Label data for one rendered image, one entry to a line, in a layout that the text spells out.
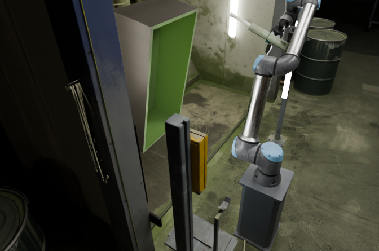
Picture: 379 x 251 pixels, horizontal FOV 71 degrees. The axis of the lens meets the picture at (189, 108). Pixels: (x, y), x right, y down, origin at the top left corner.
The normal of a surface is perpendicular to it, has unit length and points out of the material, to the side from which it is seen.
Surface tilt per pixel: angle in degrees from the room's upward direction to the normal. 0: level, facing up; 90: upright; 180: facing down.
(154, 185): 0
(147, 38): 90
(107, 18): 90
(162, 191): 0
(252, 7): 90
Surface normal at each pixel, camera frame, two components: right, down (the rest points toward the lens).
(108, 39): 0.83, 0.29
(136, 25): -0.53, 0.47
